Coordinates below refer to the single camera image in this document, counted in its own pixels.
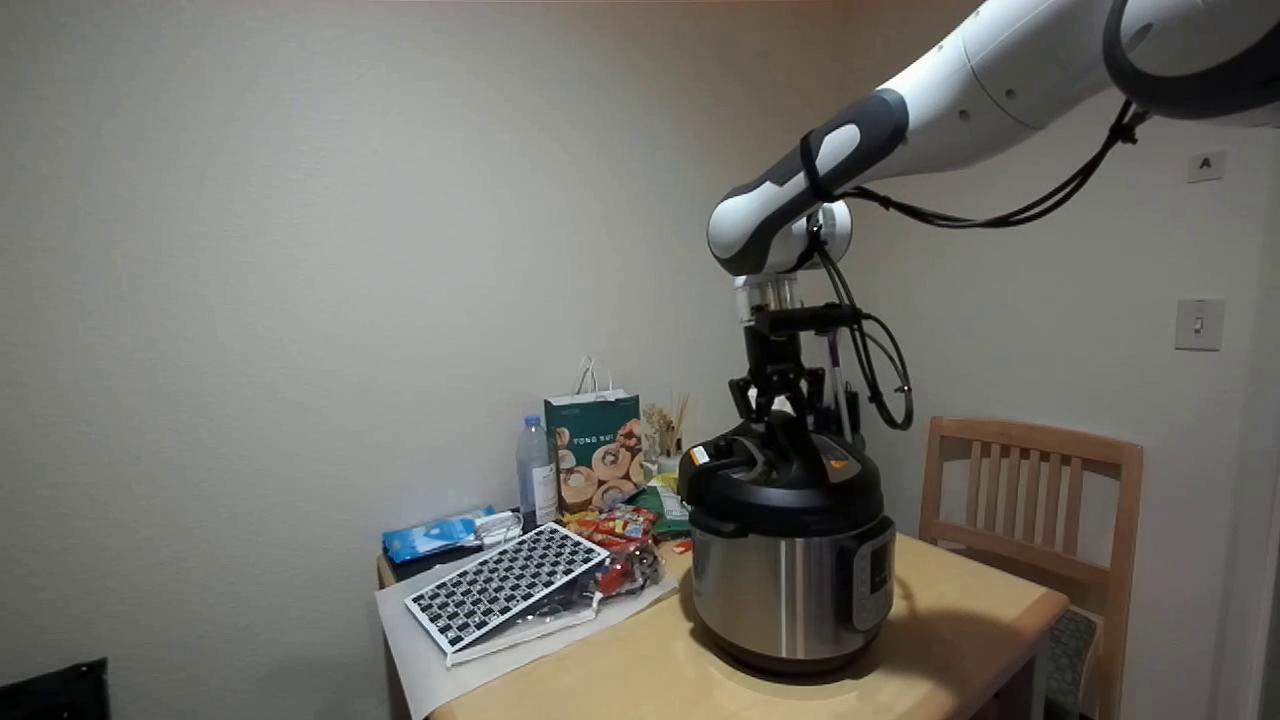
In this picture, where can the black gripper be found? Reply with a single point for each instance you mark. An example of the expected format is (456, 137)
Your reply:
(773, 353)

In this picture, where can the black rice cooker lid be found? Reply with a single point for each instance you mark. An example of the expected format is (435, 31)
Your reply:
(785, 486)

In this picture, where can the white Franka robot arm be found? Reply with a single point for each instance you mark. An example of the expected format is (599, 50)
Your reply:
(1000, 83)

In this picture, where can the stainless rice cooker base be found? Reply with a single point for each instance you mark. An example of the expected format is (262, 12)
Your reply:
(773, 592)

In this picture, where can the beige crumpled paper bag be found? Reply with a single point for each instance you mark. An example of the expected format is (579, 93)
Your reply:
(664, 430)

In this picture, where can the green yellow snack package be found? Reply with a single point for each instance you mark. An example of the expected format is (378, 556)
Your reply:
(664, 510)

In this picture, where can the green paper gift bag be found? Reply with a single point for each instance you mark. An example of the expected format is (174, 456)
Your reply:
(586, 427)

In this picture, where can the red snack packages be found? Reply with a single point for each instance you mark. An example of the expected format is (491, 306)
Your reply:
(626, 554)

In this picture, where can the clear plastic water bottle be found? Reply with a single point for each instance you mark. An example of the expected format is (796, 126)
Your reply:
(537, 483)

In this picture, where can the wooden chair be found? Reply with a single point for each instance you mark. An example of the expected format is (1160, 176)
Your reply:
(1033, 486)

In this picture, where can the black white patterned board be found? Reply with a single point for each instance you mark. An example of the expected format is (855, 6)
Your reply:
(507, 587)

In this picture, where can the blue plastic package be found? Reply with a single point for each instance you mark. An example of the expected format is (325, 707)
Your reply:
(435, 542)

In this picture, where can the grey patterned chair cushion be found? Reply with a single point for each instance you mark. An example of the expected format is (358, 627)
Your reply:
(1067, 663)

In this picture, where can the black box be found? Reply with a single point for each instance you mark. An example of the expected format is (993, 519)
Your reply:
(54, 695)

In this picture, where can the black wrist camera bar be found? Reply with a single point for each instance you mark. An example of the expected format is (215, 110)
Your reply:
(803, 318)

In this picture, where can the white wall switch plate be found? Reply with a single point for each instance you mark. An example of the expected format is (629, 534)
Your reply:
(1197, 325)

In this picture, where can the small white wall sensor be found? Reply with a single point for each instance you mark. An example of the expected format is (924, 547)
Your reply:
(1206, 165)

